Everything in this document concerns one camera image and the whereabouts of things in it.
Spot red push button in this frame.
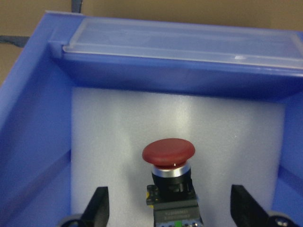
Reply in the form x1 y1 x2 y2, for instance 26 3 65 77
142 138 204 227

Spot white foam pad right bin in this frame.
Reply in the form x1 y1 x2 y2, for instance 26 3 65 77
71 87 285 227

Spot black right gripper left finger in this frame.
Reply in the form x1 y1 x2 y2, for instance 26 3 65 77
79 186 109 227

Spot blue bin right side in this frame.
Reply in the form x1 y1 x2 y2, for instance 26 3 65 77
0 12 303 227

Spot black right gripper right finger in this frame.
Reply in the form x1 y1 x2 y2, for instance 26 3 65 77
230 184 269 227

